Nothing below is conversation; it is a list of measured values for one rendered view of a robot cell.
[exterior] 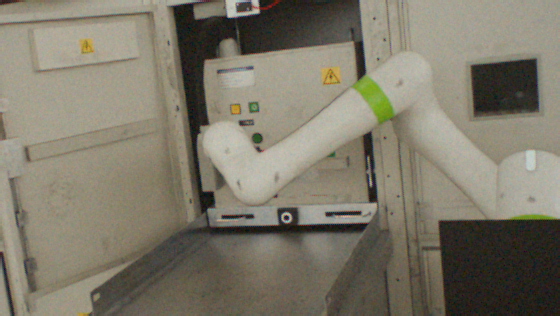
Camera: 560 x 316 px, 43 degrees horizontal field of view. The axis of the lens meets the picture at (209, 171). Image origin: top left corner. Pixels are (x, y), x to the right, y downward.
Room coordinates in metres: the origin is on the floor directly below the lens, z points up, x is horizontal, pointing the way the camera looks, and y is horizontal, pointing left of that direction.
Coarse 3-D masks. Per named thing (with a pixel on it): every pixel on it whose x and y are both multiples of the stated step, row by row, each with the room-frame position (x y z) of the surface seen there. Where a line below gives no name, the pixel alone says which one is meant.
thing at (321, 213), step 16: (224, 208) 2.20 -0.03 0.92; (240, 208) 2.17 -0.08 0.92; (256, 208) 2.15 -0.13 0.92; (272, 208) 2.13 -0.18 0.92; (304, 208) 2.09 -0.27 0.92; (320, 208) 2.07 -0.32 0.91; (336, 208) 2.05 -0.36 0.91; (352, 208) 2.03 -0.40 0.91; (224, 224) 2.20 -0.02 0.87; (240, 224) 2.18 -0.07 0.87; (256, 224) 2.16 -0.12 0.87; (272, 224) 2.13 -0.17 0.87; (304, 224) 2.09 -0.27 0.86
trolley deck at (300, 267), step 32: (192, 256) 1.98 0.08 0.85; (224, 256) 1.93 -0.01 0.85; (256, 256) 1.89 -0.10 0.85; (288, 256) 1.86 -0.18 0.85; (320, 256) 1.82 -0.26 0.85; (384, 256) 1.82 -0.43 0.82; (160, 288) 1.73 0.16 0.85; (192, 288) 1.70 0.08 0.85; (224, 288) 1.67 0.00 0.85; (256, 288) 1.64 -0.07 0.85; (288, 288) 1.61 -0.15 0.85; (320, 288) 1.58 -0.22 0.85; (352, 288) 1.55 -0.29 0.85
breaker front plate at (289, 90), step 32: (224, 64) 2.18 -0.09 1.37; (256, 64) 2.14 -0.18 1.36; (288, 64) 2.10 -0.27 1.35; (320, 64) 2.07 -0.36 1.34; (352, 64) 2.03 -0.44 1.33; (224, 96) 2.19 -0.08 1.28; (256, 96) 2.15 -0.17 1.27; (288, 96) 2.11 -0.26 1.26; (320, 96) 2.07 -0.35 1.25; (256, 128) 2.15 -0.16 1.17; (288, 128) 2.11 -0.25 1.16; (352, 160) 2.04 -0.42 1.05; (224, 192) 2.21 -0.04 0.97; (288, 192) 2.12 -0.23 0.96; (320, 192) 2.08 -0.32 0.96; (352, 192) 2.04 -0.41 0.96
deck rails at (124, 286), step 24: (168, 240) 1.96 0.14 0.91; (192, 240) 2.10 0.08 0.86; (360, 240) 1.71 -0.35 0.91; (144, 264) 1.81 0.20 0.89; (168, 264) 1.92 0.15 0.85; (360, 264) 1.68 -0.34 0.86; (96, 288) 1.59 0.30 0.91; (120, 288) 1.69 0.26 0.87; (144, 288) 1.74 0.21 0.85; (336, 288) 1.44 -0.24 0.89; (96, 312) 1.58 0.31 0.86; (336, 312) 1.41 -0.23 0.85
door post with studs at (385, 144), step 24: (360, 0) 1.97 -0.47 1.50; (384, 0) 1.95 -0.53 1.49; (384, 24) 1.95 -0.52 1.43; (384, 48) 1.95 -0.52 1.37; (384, 144) 1.96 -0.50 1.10; (384, 168) 1.96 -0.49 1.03; (384, 192) 1.97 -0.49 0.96; (384, 216) 1.97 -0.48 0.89; (408, 288) 1.95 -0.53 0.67; (408, 312) 1.95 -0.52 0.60
